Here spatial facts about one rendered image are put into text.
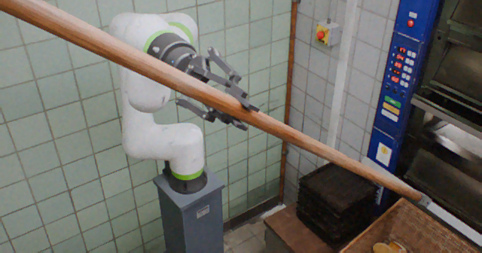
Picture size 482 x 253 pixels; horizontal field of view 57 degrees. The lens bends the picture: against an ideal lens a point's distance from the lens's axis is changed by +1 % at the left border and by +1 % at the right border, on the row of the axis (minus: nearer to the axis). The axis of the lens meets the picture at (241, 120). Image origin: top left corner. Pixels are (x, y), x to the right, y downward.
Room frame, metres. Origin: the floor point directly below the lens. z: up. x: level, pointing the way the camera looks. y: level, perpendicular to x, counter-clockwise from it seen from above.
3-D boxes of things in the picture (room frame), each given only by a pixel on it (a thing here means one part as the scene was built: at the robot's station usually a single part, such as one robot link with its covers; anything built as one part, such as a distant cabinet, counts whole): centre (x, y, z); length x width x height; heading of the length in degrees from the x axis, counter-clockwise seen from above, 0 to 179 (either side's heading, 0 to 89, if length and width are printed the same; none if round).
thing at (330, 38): (2.09, -0.43, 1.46); 0.10 x 0.07 x 0.10; 35
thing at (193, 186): (1.32, 0.24, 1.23); 0.26 x 0.15 x 0.06; 39
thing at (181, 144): (1.27, 0.22, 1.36); 0.16 x 0.13 x 0.19; 87
